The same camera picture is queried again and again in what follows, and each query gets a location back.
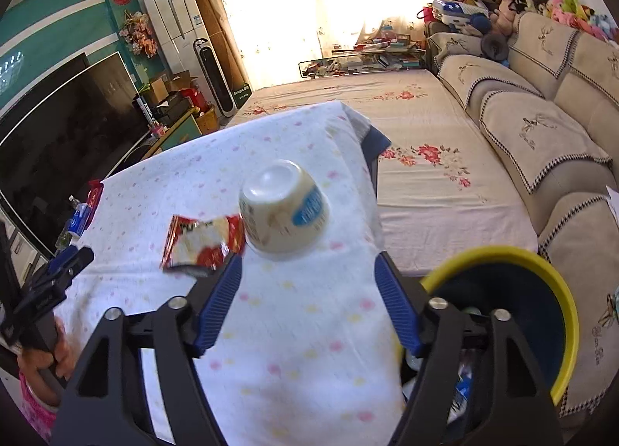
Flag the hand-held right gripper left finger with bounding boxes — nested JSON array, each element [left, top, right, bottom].
[[51, 253, 243, 446]]

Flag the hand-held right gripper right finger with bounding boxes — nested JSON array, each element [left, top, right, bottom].
[[373, 250, 564, 446]]

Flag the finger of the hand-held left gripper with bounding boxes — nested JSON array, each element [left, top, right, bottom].
[[31, 247, 95, 292]]

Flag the red snack wrapper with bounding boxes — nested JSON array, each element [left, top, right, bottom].
[[159, 214, 247, 279]]

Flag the white plastic cup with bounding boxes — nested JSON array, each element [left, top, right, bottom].
[[239, 159, 331, 261]]

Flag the yellow blue trash bin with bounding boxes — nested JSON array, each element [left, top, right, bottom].
[[399, 247, 580, 427]]

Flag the person's left forearm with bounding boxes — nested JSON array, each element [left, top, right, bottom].
[[18, 373, 61, 444]]

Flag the person's left hand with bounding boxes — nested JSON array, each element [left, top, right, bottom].
[[17, 318, 73, 408]]

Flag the blue tissue pack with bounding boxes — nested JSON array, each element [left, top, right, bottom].
[[68, 203, 95, 237]]

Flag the red pouch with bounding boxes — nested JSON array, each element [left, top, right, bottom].
[[87, 179, 105, 212]]

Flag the white dotted tablecloth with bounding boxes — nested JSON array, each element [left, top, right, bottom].
[[53, 102, 407, 446]]

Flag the floral bed sheet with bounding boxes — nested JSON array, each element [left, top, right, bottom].
[[227, 69, 540, 277]]

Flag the black flat television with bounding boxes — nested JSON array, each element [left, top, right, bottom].
[[0, 52, 150, 258]]

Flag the blue cloth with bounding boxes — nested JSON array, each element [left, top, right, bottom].
[[363, 124, 392, 161]]

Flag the black white tall box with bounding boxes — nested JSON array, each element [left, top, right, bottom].
[[138, 95, 158, 125]]

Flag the yellow basket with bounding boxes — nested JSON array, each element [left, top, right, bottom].
[[196, 105, 221, 135]]

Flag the brown cardboard box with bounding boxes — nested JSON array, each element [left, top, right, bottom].
[[145, 71, 199, 106]]

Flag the white black tower fan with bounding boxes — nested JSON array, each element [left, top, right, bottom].
[[193, 38, 238, 118]]

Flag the beige covered sofa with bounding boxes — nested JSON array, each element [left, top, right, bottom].
[[426, 11, 619, 427]]

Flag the artificial flower bunch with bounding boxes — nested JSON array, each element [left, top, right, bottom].
[[118, 11, 160, 59]]

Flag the glass coffee table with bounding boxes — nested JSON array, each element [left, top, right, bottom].
[[298, 50, 429, 80]]

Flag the white refrigerator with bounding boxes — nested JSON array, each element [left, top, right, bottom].
[[142, 0, 216, 89]]

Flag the dark grey cushion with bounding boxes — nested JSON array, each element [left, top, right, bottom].
[[481, 32, 508, 62]]

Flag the cream patterned curtains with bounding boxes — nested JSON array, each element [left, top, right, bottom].
[[181, 0, 465, 89]]

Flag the star print box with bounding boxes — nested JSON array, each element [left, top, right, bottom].
[[432, 0, 477, 28]]

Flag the row of plush toys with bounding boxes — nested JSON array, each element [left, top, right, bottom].
[[488, 0, 619, 43]]

